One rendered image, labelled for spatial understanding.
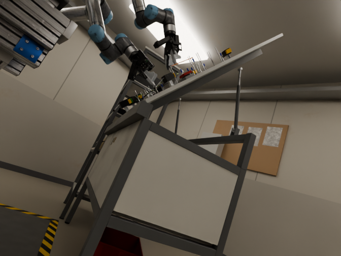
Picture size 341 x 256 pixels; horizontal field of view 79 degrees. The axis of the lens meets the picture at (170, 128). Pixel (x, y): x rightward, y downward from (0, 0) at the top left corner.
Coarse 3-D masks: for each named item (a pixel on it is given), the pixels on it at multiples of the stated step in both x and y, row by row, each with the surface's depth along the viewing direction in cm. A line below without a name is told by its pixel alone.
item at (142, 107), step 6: (144, 102) 87; (132, 108) 99; (138, 108) 86; (144, 108) 86; (150, 108) 88; (126, 114) 109; (132, 114) 91; (138, 114) 86; (144, 114) 86; (120, 120) 121; (126, 120) 105; (132, 120) 100; (138, 120) 96; (108, 126) 181; (114, 126) 136; (120, 126) 127; (108, 132) 172; (114, 132) 158
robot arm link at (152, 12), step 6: (150, 6) 114; (156, 6) 117; (144, 12) 118; (150, 12) 114; (156, 12) 116; (162, 12) 118; (144, 18) 122; (150, 18) 118; (156, 18) 118; (162, 18) 120; (150, 24) 126
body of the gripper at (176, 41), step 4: (168, 32) 122; (172, 32) 122; (164, 36) 124; (172, 36) 124; (176, 36) 125; (172, 40) 123; (176, 40) 125; (168, 44) 121; (176, 44) 122; (180, 44) 123; (164, 48) 125; (168, 48) 121; (176, 48) 123; (168, 52) 124
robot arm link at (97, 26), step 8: (88, 0) 114; (96, 0) 116; (88, 8) 112; (96, 8) 112; (88, 16) 111; (96, 16) 108; (96, 24) 103; (88, 32) 102; (96, 32) 101; (104, 32) 104; (96, 40) 104; (104, 40) 106; (104, 48) 109
